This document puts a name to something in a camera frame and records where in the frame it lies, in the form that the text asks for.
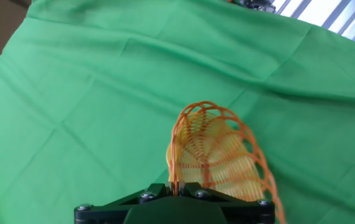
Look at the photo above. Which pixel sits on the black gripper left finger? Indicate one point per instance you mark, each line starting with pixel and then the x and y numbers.
pixel 152 191

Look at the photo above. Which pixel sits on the orange yellow woven basket dish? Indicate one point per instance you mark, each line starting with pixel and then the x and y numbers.
pixel 218 155

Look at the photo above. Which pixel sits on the black pole clamp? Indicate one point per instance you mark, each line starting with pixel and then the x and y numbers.
pixel 258 4

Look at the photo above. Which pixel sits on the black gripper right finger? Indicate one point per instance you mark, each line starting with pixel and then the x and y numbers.
pixel 202 193

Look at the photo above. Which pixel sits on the green cloth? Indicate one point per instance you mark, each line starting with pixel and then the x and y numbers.
pixel 102 109

